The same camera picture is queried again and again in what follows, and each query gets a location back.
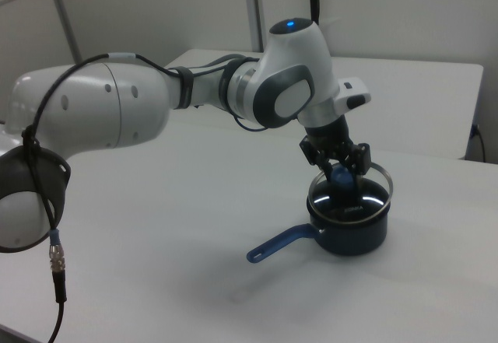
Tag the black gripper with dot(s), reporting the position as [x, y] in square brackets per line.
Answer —
[328, 133]

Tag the glass lid with blue knob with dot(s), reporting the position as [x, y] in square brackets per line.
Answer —
[341, 181]

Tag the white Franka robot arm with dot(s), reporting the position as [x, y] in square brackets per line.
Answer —
[97, 106]

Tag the dark blue saucepan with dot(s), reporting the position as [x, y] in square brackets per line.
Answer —
[350, 242]

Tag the white side table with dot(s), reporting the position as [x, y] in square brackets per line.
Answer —
[408, 106]

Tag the grey partition frame post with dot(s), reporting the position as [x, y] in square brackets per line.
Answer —
[253, 8]
[64, 12]

